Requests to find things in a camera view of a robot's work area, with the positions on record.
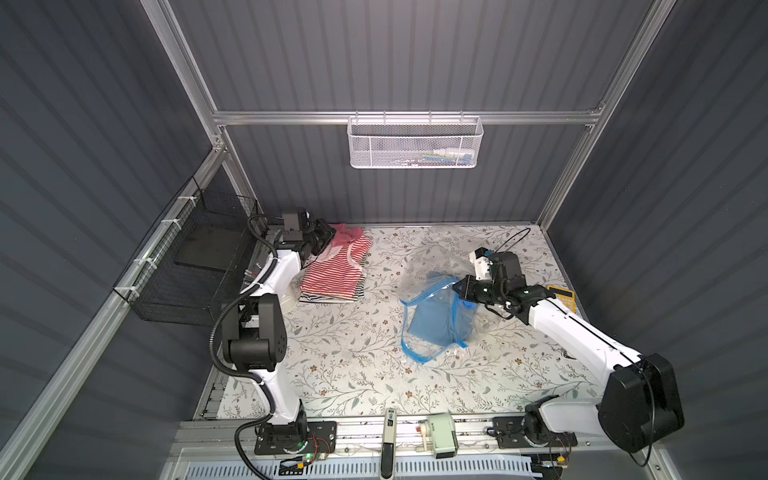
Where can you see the markers in white basket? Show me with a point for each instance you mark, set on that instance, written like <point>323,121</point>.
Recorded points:
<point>438,158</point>

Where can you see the red white striped tank top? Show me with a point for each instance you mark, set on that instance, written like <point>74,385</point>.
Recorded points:
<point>337,274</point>

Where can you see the pens in mug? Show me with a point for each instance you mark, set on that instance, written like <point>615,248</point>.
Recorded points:
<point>250,275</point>

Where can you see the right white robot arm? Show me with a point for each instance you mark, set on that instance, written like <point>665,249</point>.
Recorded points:
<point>639,402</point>

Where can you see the pale green box device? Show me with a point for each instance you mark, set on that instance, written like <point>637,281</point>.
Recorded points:
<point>439,435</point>

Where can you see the black wire mesh basket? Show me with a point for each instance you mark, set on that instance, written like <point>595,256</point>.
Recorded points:
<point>198,262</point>

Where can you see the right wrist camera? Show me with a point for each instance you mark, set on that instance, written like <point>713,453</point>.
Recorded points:
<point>482,263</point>

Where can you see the clear vacuum bag blue zipper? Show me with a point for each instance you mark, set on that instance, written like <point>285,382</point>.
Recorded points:
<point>439,261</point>

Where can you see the white wire mesh basket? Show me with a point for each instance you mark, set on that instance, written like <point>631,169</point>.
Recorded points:
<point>375,142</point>

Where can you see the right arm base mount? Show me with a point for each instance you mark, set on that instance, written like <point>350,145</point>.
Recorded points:
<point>518,431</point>

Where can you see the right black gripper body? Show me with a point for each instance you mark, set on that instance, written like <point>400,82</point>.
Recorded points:
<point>470,288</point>

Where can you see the yellow calculator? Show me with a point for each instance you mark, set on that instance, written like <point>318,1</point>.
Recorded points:
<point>567,297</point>

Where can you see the white mug pen holder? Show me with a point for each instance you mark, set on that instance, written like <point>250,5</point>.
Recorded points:
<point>289,299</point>

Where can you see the navy white striped tank top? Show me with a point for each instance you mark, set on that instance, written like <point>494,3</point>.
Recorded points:
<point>331,299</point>

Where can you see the light blue garment in bag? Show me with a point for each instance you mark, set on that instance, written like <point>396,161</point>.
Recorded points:
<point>436,319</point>

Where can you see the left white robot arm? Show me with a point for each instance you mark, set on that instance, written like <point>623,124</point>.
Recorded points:
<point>249,339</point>

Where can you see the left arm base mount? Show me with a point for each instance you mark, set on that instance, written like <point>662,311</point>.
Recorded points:
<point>298,437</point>

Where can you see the black white handheld tool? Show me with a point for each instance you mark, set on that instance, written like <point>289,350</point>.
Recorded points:
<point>388,447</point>

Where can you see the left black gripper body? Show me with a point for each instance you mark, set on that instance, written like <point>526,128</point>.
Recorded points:
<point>320,235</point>

